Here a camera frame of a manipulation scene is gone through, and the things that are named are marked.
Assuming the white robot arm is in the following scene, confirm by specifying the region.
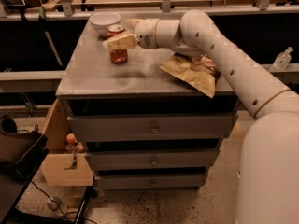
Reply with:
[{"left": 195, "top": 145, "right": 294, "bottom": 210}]
[{"left": 105, "top": 10, "right": 299, "bottom": 224}]

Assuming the wooden side box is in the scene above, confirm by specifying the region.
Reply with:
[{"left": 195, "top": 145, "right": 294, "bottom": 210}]
[{"left": 40, "top": 99, "right": 93, "bottom": 186}]

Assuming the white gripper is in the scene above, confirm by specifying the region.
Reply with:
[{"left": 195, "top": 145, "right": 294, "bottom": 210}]
[{"left": 103, "top": 19, "right": 159, "bottom": 50}]

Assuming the white bowl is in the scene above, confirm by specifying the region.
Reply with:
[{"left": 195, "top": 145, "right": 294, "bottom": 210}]
[{"left": 89, "top": 12, "right": 121, "bottom": 35}]

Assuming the red coke can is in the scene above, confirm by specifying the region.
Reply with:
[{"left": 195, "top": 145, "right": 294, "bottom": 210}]
[{"left": 107, "top": 24, "right": 128, "bottom": 64}]

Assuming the black cart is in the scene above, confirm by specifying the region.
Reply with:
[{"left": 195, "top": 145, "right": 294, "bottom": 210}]
[{"left": 0, "top": 115, "right": 48, "bottom": 224}]

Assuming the sea salt chip bag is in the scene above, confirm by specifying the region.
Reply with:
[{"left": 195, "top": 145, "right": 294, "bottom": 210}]
[{"left": 160, "top": 54, "right": 220, "bottom": 98}]

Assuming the orange fruit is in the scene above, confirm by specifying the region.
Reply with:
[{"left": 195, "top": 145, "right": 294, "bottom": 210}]
[
  {"left": 65, "top": 133, "right": 77, "bottom": 145},
  {"left": 76, "top": 143, "right": 84, "bottom": 153}
]

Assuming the clear sanitizer bottle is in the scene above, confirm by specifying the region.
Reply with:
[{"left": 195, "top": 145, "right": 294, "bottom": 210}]
[{"left": 273, "top": 47, "right": 293, "bottom": 70}]

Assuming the grey drawer cabinet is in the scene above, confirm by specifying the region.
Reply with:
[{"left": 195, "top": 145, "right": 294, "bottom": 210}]
[{"left": 56, "top": 25, "right": 239, "bottom": 190}]

